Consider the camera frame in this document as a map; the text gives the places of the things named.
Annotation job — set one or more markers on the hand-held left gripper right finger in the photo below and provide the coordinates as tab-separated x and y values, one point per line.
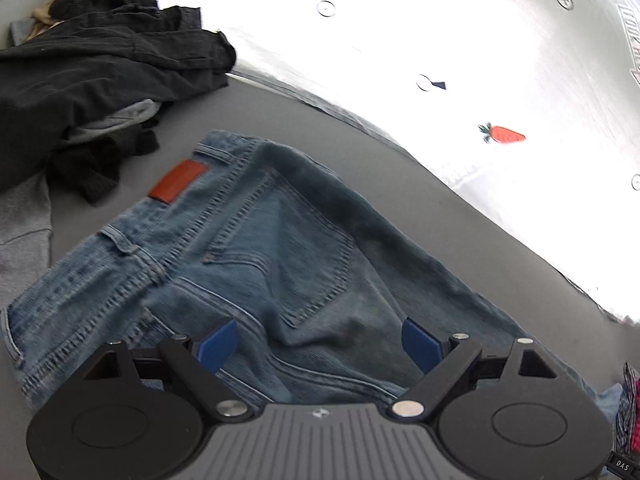
421	345

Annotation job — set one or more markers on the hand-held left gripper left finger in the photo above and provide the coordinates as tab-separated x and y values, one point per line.
219	345

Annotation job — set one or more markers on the blue denim jeans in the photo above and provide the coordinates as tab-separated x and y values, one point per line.
280	240

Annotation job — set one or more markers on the black knit garment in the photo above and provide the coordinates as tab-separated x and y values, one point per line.
95	170

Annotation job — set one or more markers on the grey garment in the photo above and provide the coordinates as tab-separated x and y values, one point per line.
22	230

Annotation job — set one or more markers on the pale grey cloth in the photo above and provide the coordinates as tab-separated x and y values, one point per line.
125	112

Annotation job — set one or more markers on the carrot printed white sheet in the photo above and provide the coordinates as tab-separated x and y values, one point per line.
450	35

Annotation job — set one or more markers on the tan cloth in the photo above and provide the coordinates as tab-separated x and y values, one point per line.
42	22

